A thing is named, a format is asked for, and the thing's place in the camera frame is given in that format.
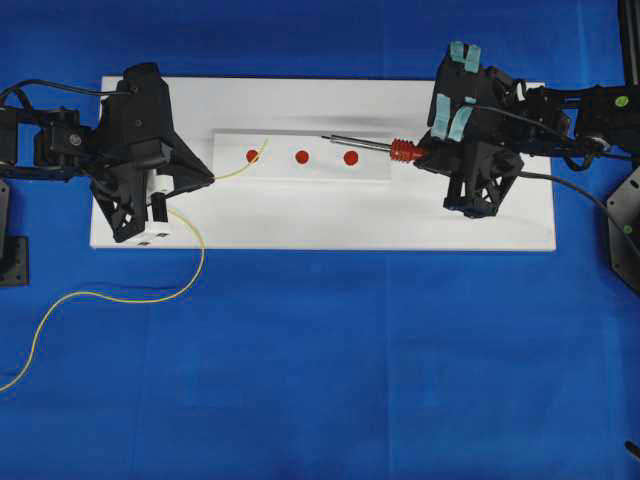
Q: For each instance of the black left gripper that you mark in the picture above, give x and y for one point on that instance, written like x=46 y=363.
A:
x=138 y=160

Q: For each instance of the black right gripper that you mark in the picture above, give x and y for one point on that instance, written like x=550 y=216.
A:
x=468 y=105

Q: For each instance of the red handled soldering iron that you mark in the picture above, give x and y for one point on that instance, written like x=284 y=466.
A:
x=398 y=150

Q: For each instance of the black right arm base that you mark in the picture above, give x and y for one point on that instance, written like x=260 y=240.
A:
x=623 y=205

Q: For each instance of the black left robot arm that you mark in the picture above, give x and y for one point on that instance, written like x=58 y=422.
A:
x=48 y=144

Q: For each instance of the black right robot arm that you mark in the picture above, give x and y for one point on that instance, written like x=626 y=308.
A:
x=577 y=126

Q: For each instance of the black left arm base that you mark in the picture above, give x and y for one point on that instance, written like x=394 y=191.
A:
x=14 y=249

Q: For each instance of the red dot mark middle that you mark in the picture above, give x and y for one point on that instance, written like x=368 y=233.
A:
x=302 y=157

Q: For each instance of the white base board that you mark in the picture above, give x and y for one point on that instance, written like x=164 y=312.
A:
x=405 y=213

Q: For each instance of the white raised strip plate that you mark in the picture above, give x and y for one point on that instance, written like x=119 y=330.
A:
x=277 y=162

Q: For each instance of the black aluminium frame post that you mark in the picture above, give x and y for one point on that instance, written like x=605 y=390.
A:
x=628 y=20

